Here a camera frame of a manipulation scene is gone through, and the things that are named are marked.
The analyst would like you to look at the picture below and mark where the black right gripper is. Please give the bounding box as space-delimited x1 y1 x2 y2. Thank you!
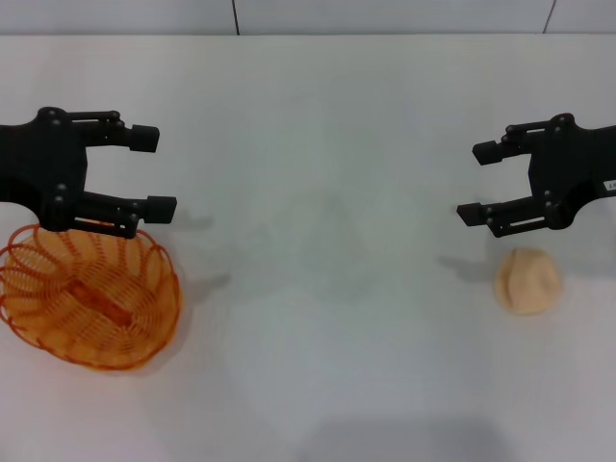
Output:
455 114 616 240

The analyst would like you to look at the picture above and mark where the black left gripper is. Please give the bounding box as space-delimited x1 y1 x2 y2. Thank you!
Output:
0 108 178 241

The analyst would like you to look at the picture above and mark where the pale round bread bun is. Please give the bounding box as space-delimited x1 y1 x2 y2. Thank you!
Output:
495 247 564 318

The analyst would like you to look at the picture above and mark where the orange woven plastic basket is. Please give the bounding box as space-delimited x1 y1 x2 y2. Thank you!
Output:
0 224 183 372

